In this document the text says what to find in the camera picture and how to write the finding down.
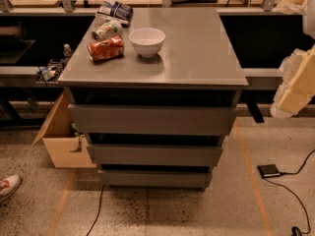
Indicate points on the clear plastic water bottle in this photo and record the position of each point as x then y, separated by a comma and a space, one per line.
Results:
68, 52

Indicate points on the red white sneaker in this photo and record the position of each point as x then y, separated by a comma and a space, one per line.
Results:
9, 186

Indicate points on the grey middle drawer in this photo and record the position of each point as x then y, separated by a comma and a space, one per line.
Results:
154, 155

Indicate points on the green white soda can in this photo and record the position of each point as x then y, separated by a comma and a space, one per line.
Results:
107, 30

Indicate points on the cardboard box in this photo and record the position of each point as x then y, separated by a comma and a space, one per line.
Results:
65, 149

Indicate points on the orange soda can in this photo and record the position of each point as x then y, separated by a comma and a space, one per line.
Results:
106, 49

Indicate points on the grey drawer cabinet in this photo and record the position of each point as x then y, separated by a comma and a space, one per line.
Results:
196, 67

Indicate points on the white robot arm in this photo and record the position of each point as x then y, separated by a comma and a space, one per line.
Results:
304, 7

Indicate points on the grey drawer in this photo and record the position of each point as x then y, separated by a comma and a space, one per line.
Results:
152, 120
161, 179
154, 155

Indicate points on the black foot pedal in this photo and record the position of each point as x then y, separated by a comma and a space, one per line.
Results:
268, 171

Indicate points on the white ceramic bowl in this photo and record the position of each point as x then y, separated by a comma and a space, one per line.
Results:
147, 42

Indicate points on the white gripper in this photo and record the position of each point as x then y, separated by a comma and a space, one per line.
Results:
309, 19

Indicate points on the grey bottom drawer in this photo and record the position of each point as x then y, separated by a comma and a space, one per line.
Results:
161, 179

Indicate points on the blue chip bag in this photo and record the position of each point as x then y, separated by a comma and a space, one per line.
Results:
115, 10

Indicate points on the grey top drawer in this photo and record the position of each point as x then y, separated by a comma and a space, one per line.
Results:
152, 120

